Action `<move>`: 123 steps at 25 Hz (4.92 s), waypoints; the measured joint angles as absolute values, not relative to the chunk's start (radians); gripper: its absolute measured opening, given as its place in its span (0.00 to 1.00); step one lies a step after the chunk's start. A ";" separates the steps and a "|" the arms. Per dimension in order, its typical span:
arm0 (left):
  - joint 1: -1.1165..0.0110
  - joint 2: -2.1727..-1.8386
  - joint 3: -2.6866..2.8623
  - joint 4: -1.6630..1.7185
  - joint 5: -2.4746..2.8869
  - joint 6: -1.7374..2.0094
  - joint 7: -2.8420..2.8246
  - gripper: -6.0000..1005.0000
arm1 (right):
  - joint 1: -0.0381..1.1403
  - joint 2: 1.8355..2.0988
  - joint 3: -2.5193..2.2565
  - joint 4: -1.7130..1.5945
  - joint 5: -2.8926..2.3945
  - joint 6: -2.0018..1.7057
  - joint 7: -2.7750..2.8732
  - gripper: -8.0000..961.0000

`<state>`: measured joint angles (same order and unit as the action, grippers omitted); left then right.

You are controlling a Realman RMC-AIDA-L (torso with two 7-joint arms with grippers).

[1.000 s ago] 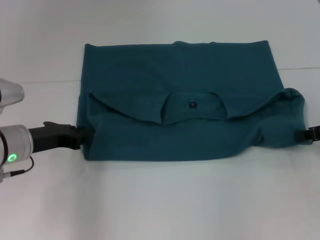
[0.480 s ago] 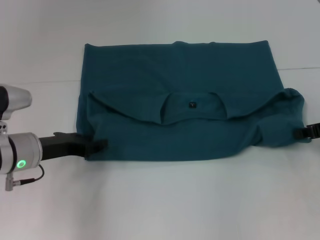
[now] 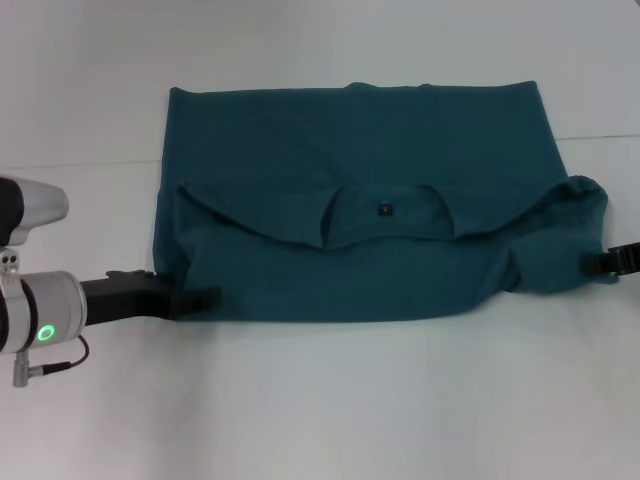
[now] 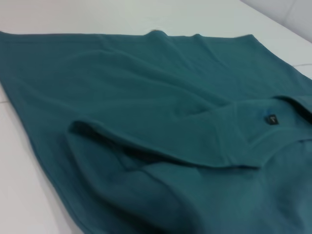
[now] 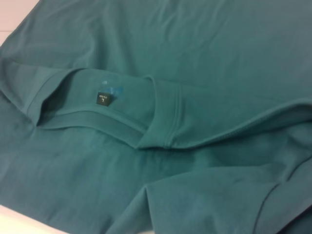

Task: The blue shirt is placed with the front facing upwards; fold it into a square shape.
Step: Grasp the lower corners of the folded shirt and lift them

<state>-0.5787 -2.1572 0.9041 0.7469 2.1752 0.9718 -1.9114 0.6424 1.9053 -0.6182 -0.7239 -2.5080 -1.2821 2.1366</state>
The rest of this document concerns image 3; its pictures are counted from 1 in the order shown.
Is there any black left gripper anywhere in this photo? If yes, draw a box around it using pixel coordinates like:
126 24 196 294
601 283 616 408
78 269 223 327

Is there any teal t-shirt with FREE print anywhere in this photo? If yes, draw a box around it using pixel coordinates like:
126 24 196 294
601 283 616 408
152 79 611 326

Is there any black cable with silver plug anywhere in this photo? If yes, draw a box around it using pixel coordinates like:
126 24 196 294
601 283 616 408
11 333 92 388

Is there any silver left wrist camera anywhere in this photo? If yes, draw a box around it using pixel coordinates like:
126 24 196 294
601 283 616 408
0 173 70 247

